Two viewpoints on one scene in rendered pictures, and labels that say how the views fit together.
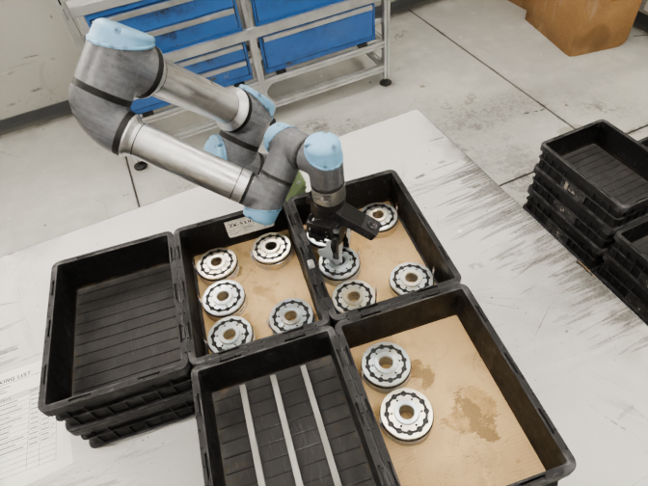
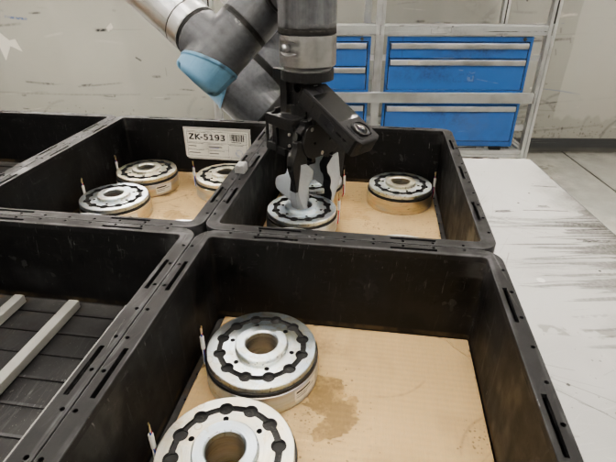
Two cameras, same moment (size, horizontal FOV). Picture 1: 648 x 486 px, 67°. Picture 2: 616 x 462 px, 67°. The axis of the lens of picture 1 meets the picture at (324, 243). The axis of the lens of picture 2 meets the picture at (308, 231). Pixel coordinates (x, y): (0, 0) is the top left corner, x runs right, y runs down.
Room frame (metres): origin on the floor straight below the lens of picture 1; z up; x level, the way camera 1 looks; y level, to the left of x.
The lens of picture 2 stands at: (0.17, -0.24, 1.16)
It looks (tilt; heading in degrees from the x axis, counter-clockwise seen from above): 29 degrees down; 19
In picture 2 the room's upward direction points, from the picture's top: straight up
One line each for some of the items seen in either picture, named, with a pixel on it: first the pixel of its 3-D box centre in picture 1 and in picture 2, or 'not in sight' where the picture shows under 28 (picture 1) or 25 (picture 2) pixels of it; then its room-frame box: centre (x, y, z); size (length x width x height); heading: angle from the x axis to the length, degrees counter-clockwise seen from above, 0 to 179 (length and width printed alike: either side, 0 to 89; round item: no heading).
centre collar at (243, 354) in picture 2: (386, 363); (261, 345); (0.46, -0.09, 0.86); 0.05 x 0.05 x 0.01
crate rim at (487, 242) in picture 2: (366, 238); (355, 174); (0.76, -0.10, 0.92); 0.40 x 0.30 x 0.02; 10
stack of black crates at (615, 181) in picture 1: (592, 204); not in sight; (1.24, -1.05, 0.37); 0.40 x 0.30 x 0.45; 18
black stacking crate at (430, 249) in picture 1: (367, 252); (353, 207); (0.76, -0.10, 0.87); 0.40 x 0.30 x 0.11; 10
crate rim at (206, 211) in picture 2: (245, 274); (149, 163); (0.71, 0.19, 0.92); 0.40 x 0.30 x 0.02; 10
